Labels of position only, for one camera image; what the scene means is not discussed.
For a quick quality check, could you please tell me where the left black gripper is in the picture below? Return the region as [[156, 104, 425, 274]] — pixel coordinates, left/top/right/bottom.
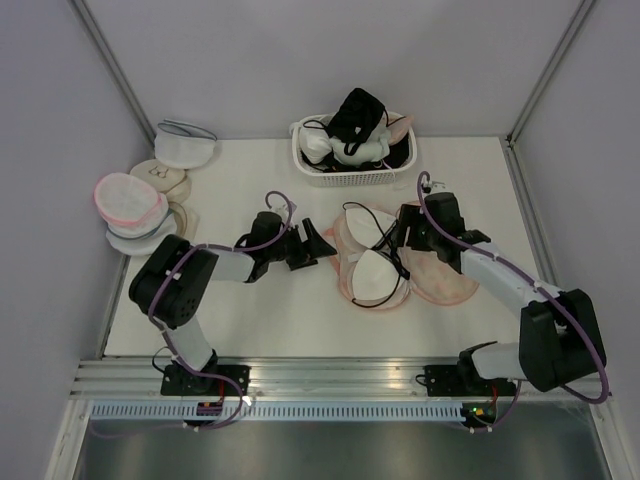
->
[[266, 220, 337, 272]]

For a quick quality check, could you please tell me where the floral peach laundry bag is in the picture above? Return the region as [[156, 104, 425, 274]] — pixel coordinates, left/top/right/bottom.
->
[[323, 210, 479, 306]]

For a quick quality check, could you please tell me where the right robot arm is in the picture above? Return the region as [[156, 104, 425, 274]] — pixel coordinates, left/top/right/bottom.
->
[[393, 192, 609, 398]]

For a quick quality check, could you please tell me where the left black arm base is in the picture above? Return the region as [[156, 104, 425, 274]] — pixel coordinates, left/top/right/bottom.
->
[[160, 364, 250, 397]]

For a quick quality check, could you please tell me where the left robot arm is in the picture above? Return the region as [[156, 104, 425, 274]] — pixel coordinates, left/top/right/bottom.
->
[[128, 211, 337, 396]]

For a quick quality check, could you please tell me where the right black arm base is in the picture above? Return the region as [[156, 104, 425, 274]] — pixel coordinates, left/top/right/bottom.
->
[[423, 364, 516, 398]]

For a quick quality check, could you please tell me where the white plastic laundry basket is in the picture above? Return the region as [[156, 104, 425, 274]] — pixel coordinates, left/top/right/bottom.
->
[[289, 114, 417, 187]]

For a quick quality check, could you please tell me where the beige flat laundry bag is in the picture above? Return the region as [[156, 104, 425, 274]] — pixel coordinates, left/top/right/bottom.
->
[[148, 202, 200, 254]]

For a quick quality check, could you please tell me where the black bra in basket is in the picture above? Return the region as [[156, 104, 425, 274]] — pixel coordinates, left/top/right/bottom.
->
[[325, 88, 386, 156]]

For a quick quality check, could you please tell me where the beige round laundry bag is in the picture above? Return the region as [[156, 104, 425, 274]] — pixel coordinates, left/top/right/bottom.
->
[[130, 159, 192, 203]]

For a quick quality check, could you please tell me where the grey trimmed mesh bag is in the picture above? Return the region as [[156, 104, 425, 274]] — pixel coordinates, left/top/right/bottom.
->
[[106, 209, 177, 256]]

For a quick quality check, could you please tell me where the white mesh bag blue trim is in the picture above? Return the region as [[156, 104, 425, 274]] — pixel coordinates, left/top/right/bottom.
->
[[154, 119, 217, 170]]

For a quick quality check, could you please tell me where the pink trimmed mesh bag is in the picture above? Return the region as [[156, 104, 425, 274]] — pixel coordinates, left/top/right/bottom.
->
[[93, 172, 161, 226]]

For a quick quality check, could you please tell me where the white garment in basket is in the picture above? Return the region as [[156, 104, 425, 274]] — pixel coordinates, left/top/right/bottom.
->
[[299, 120, 391, 167]]

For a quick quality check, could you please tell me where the pink garment in basket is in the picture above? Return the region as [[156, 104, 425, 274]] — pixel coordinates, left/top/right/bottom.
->
[[381, 115, 414, 147]]

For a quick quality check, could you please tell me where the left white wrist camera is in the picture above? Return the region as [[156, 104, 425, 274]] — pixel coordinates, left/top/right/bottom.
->
[[280, 204, 297, 222]]

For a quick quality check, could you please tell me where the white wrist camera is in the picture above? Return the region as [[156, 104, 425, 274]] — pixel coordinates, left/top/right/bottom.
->
[[422, 180, 450, 195], [280, 204, 297, 222]]

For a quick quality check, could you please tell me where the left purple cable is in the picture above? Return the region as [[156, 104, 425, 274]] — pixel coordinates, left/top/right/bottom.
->
[[147, 190, 296, 376]]

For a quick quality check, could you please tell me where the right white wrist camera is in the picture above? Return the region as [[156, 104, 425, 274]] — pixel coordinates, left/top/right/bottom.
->
[[422, 180, 450, 195]]

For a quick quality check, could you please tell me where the aluminium front rail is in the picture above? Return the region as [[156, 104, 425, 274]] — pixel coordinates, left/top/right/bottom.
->
[[69, 355, 615, 401]]

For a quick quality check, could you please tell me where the right aluminium side rail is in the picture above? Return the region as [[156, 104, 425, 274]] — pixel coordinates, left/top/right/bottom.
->
[[500, 136, 564, 286]]

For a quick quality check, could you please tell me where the white slotted cable duct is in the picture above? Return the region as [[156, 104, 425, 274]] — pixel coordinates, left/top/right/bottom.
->
[[90, 400, 464, 423]]

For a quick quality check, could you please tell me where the right aluminium frame post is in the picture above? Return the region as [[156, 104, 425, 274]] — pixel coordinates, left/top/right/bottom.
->
[[504, 0, 599, 148]]

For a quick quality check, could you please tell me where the aluminium frame post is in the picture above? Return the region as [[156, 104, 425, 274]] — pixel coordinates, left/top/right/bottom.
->
[[67, 0, 155, 147], [504, 0, 599, 148]]

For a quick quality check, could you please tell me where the left aluminium frame post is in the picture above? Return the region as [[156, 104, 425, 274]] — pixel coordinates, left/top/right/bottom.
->
[[67, 0, 155, 147]]

